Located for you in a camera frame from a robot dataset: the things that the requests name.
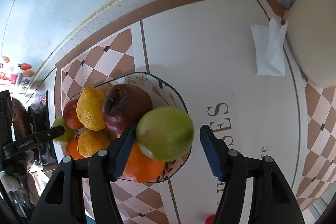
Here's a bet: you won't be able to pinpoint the large orange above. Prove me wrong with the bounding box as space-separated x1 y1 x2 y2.
123 142 165 183

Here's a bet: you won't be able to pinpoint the dark orange front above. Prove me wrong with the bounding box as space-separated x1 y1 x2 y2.
63 99 83 130

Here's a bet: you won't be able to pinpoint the green apple front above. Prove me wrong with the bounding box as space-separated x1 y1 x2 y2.
136 106 194 162

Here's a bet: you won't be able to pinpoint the green apple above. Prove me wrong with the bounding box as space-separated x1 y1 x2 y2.
136 106 194 162
51 116 76 144

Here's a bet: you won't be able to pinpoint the black wok pan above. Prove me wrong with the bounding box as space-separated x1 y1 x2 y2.
11 97 32 139

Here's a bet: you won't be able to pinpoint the orange middle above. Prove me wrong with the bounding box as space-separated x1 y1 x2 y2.
66 138 85 160

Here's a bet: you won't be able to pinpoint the black gas stove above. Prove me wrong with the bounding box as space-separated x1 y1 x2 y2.
27 91 57 166

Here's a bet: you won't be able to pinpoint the yellow lemon on mat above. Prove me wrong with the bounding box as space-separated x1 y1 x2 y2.
77 129 110 157

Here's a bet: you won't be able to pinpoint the green apple near stove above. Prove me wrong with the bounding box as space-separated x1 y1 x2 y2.
51 116 76 144

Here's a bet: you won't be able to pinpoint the small red tomato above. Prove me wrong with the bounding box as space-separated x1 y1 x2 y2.
205 215 215 224

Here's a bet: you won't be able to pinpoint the yellow lemon on plate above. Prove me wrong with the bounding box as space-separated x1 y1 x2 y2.
76 86 106 131

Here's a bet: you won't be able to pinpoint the red apple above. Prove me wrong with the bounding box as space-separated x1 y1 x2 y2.
102 84 153 135

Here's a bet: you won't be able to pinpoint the checkered brown table mat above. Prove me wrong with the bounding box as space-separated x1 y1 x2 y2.
55 0 335 223

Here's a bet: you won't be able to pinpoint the white folded tissue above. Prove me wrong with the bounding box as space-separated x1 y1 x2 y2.
250 18 288 77

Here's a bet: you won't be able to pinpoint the cream utensil holder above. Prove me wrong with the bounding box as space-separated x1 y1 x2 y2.
286 0 336 88

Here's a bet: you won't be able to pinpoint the colourful wall stickers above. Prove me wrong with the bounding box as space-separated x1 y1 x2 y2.
0 56 35 96

